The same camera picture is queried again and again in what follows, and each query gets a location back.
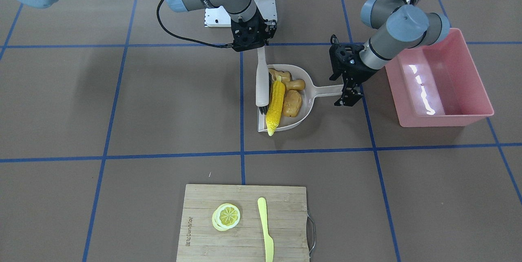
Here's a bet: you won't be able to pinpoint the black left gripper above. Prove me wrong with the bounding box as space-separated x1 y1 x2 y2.
329 34 377 107

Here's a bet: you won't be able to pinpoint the pink plastic bin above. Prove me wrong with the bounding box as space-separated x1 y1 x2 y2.
385 28 495 127

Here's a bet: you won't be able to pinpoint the brown toy potato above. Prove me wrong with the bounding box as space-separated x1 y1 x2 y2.
282 90 302 118

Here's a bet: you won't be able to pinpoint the yellow toy lemon slice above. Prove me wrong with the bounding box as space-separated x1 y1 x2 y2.
211 204 241 231

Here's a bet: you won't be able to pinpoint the beige hand brush black bristles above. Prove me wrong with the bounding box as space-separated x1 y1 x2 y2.
255 47 270 115

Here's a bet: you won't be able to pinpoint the yellow toy corn cob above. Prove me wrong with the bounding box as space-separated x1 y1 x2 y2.
265 75 285 137

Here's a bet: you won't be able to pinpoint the bamboo cutting board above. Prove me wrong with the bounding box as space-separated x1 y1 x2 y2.
176 184 310 262

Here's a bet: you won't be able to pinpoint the beige plastic dustpan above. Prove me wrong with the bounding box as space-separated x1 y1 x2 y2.
267 64 343 131

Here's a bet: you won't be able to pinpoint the yellow plastic toy knife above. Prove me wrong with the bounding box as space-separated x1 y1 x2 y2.
257 197 274 262

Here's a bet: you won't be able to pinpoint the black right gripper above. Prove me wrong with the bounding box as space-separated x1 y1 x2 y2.
231 13 277 52

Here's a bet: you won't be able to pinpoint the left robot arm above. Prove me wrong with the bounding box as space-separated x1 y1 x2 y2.
329 0 451 107

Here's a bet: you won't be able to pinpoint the tan toy ginger root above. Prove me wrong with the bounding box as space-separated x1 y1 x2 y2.
268 69 306 91

